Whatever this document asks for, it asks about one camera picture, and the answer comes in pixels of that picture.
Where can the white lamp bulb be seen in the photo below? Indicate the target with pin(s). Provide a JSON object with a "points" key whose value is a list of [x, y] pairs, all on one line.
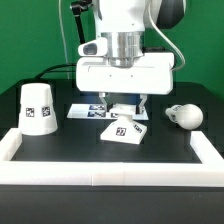
{"points": [[187, 116]]}

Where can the white U-shaped fence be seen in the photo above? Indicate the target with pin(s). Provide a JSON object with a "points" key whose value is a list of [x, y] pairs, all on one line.
{"points": [[209, 172]]}

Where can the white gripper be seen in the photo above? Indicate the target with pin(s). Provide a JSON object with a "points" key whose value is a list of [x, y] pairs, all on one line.
{"points": [[150, 74]]}

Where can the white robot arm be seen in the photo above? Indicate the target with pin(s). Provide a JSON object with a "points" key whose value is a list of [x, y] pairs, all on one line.
{"points": [[116, 61]]}

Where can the white lamp base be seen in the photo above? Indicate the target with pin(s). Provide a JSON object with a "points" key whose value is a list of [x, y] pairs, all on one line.
{"points": [[124, 129]]}

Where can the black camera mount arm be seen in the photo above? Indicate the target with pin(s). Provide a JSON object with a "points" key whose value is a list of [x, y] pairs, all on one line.
{"points": [[78, 7]]}

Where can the white marker sheet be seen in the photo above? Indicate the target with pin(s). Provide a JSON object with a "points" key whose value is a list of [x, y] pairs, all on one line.
{"points": [[98, 111]]}

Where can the white lamp shade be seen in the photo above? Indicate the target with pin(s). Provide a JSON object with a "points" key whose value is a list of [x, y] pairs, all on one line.
{"points": [[37, 116]]}

